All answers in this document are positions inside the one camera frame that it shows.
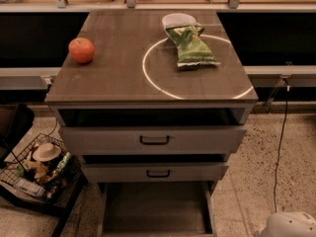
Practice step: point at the red apple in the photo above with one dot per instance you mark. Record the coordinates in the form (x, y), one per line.
(81, 50)

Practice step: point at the green bottle in basket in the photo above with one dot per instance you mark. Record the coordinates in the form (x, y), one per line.
(62, 164)

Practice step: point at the grey bottom drawer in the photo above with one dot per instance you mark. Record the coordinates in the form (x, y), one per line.
(167, 209)

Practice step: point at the green chip bag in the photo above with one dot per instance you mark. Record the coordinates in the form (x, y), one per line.
(192, 50)

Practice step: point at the grey middle drawer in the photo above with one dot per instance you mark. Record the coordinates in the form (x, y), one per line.
(150, 172)

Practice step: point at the grey top drawer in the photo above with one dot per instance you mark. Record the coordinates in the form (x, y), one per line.
(152, 140)

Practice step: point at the grey drawer cabinet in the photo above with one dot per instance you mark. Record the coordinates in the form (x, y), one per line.
(134, 81)

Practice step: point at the grey drawer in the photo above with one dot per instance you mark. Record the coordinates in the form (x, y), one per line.
(167, 209)
(152, 140)
(150, 172)

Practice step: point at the white bowl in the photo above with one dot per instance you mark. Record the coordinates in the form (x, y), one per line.
(177, 19)

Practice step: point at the white packet in basket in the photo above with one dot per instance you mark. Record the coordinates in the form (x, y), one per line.
(29, 187)

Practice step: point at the black wire basket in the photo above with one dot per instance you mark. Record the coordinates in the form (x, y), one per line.
(23, 165)

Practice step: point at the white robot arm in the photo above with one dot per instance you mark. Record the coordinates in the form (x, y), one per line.
(289, 224)

